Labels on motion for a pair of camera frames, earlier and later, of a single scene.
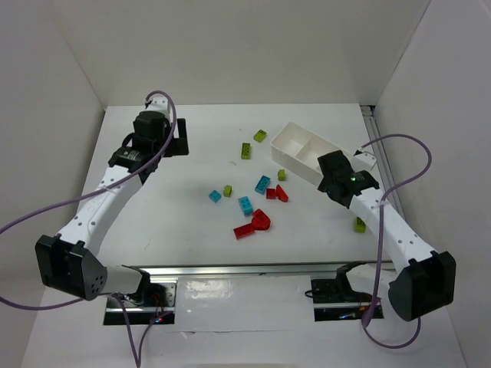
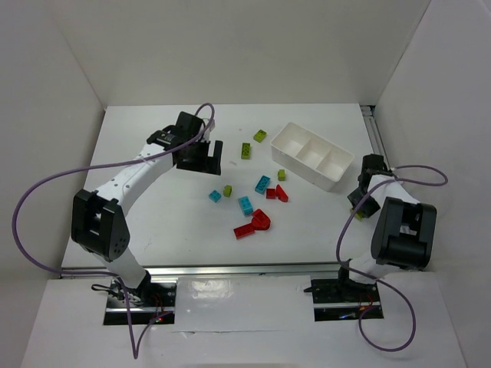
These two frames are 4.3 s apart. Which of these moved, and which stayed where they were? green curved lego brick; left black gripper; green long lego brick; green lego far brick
Moved: left black gripper; green curved lego brick
Stayed: green lego far brick; green long lego brick
